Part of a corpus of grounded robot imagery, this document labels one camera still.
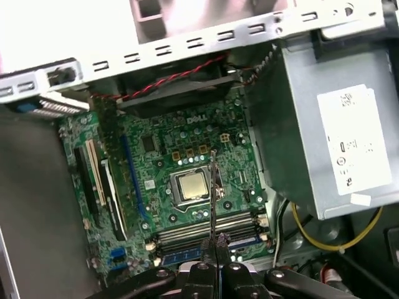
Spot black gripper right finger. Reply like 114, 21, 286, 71
217, 232, 355, 299

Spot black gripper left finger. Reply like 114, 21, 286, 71
84, 239, 217, 299

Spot black RAM slot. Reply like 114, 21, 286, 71
155, 229, 258, 250
157, 211, 254, 225
156, 219, 256, 236

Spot blue board connector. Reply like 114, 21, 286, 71
108, 247, 129, 272

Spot silver CPU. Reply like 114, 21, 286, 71
175, 172, 210, 202

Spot CPU socket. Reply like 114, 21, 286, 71
166, 164, 226, 213

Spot blue expansion slot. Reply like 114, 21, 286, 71
120, 133, 148, 222

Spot white expansion slot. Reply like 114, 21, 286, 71
85, 139, 106, 207

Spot black expansion slot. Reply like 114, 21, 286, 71
73, 145, 101, 225

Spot green motherboard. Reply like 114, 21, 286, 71
57, 88, 274, 289

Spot black graphics card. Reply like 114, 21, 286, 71
92, 95, 140, 242

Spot grey power supply unit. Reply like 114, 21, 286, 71
246, 37, 399, 222

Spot white power supply label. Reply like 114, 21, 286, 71
316, 83, 394, 197

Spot black case fan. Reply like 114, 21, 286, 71
115, 51, 246, 120

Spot blue VGA port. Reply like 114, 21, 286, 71
15, 102, 40, 113

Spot black PC case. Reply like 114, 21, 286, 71
0, 0, 399, 299

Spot grey parts rack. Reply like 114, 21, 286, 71
128, 0, 178, 45

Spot white wire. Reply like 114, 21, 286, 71
272, 199, 291, 269

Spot yellow wire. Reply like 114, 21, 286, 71
291, 201, 385, 254

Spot red black twisted wire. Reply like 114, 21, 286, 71
90, 53, 233, 104

